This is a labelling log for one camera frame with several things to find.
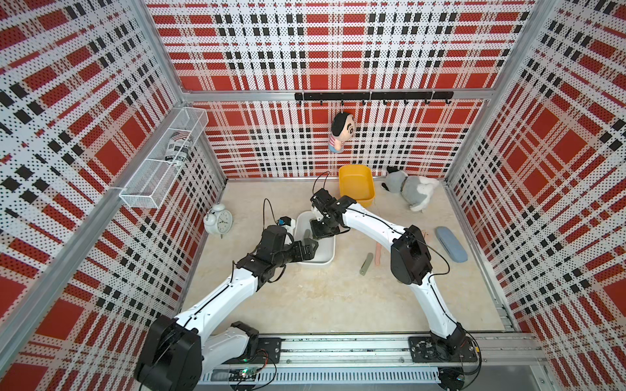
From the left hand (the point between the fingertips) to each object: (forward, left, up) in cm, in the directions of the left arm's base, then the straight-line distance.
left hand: (310, 245), depth 84 cm
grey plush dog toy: (+28, -44, -4) cm, 52 cm away
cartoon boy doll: (+38, -12, +21) cm, 45 cm away
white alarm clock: (+13, +37, -3) cm, 39 cm away
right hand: (+8, -3, -5) cm, 10 cm away
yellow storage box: (+44, -21, -15) cm, 51 cm away
